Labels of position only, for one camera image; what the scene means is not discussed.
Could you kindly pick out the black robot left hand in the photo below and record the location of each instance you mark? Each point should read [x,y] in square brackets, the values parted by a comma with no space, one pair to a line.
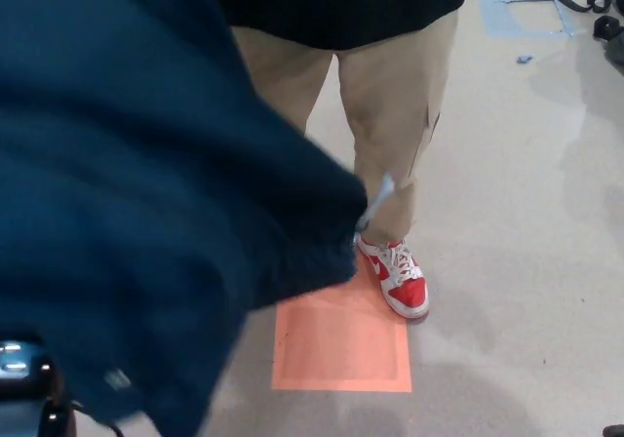
[615,432]

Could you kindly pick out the beige person trousers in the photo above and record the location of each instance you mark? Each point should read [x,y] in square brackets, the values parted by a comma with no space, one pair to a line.
[385,105]

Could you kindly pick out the red white left sneaker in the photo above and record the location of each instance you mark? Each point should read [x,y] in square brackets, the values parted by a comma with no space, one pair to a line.
[400,281]

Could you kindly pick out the blue tape floor outline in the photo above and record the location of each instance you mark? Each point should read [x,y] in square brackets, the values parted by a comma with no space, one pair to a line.
[492,17]

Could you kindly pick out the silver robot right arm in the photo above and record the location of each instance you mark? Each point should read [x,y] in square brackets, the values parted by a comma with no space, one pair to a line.
[19,364]

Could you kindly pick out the dark teal coat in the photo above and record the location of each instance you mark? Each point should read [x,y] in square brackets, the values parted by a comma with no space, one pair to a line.
[122,164]

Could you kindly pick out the small blue tape scrap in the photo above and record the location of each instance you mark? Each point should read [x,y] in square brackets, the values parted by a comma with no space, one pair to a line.
[524,59]

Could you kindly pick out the orange square floor marker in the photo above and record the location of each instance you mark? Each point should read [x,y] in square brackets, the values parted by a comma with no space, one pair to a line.
[341,349]

